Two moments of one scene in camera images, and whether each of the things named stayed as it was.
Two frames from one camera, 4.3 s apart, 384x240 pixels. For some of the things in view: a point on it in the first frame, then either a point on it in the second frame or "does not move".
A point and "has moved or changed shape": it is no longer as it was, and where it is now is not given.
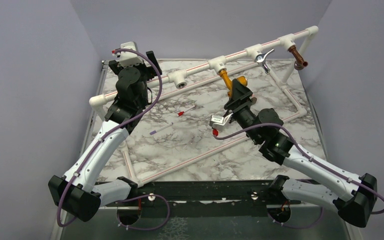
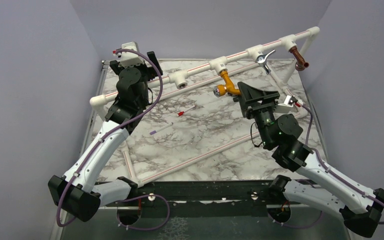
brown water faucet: [299, 63] does not move
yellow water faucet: [228, 81] has moved or changed shape
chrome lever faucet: [260, 58] does not move
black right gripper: [238, 92] to [249, 96]
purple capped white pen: [155, 131] does not move
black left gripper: [153, 62] does not move
